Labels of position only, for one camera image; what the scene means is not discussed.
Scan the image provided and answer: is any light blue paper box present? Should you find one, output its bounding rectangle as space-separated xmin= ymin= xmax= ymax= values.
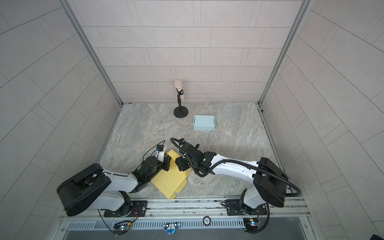
xmin=193 ymin=115 xmax=216 ymax=131

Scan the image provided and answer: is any circuit board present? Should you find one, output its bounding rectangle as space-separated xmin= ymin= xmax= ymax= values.
xmin=243 ymin=218 xmax=260 ymax=233
xmin=114 ymin=221 xmax=133 ymax=231

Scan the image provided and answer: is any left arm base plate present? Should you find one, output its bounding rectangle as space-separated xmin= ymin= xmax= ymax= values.
xmin=103 ymin=201 xmax=148 ymax=218

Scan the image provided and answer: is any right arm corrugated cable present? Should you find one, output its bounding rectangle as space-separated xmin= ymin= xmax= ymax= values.
xmin=169 ymin=137 xmax=303 ymax=197

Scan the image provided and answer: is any blue sticker marker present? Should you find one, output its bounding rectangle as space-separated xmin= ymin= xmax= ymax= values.
xmin=163 ymin=223 xmax=181 ymax=236

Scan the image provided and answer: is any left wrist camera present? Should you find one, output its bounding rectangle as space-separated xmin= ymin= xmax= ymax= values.
xmin=155 ymin=144 xmax=165 ymax=162

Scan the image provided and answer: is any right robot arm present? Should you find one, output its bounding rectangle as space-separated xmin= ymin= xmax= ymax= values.
xmin=170 ymin=138 xmax=289 ymax=215

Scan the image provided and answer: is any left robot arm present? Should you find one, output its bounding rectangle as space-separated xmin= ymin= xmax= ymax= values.
xmin=57 ymin=155 xmax=171 ymax=217

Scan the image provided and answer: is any left circuit board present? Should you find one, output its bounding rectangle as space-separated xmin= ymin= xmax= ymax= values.
xmin=114 ymin=221 xmax=133 ymax=231

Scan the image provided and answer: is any right circuit board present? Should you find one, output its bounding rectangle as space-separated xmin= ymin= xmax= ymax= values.
xmin=243 ymin=218 xmax=260 ymax=233

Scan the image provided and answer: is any yellow paper box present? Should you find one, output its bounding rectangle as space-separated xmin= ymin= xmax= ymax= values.
xmin=151 ymin=150 xmax=192 ymax=200

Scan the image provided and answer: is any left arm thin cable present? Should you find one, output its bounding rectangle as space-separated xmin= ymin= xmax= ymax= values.
xmin=136 ymin=139 xmax=166 ymax=172

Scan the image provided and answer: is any beige microphone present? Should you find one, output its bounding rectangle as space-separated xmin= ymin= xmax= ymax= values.
xmin=175 ymin=80 xmax=185 ymax=102

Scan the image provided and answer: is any round black badge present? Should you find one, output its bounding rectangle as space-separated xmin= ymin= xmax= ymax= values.
xmin=203 ymin=216 xmax=212 ymax=227

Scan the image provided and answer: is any aluminium mounting rail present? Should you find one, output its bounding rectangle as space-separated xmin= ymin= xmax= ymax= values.
xmin=60 ymin=196 xmax=311 ymax=221

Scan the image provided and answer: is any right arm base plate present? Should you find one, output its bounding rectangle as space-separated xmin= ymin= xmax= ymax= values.
xmin=221 ymin=199 xmax=268 ymax=216

